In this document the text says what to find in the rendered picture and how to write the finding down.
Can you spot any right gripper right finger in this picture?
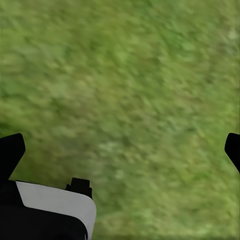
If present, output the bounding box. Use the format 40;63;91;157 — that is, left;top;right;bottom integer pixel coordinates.
224;133;240;172

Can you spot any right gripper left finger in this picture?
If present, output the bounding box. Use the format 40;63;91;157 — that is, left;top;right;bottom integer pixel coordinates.
0;133;26;192

